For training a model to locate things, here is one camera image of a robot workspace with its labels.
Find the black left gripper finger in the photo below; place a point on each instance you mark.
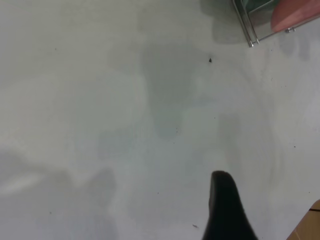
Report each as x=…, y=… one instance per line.
x=225, y=212

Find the pink round plate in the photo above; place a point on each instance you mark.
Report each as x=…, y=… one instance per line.
x=292, y=15

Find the green round plate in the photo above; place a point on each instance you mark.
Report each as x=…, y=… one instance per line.
x=260, y=3

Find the tan cardboard box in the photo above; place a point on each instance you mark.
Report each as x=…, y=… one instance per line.
x=308, y=222

